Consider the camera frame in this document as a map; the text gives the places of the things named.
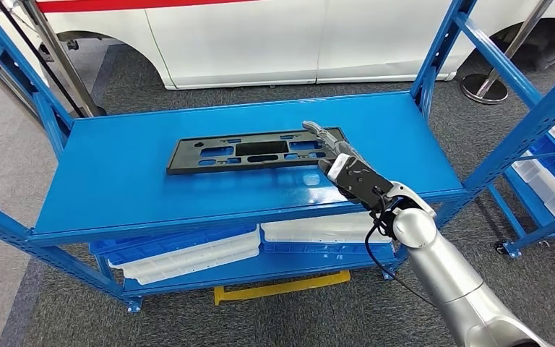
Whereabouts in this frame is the black plastic panel with cutouts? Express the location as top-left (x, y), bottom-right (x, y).
top-left (166, 127), bottom-right (350, 176)

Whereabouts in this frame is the blue metal shelf rack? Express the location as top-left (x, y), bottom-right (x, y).
top-left (0, 0), bottom-right (555, 316)
top-left (487, 103), bottom-right (555, 260)

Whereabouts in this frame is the white car with red stripe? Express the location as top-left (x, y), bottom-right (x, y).
top-left (0, 0), bottom-right (555, 91)

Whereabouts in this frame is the black stanchion belt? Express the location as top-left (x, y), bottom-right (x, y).
top-left (0, 0), bottom-right (86, 119)

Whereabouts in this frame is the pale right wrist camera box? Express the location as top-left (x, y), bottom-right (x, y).
top-left (327, 154), bottom-right (351, 179)

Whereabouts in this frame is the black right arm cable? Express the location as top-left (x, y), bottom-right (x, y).
top-left (364, 191), bottom-right (436, 307)

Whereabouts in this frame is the chrome stanchion post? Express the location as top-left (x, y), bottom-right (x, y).
top-left (460, 0), bottom-right (555, 106)
top-left (16, 0), bottom-right (107, 119)

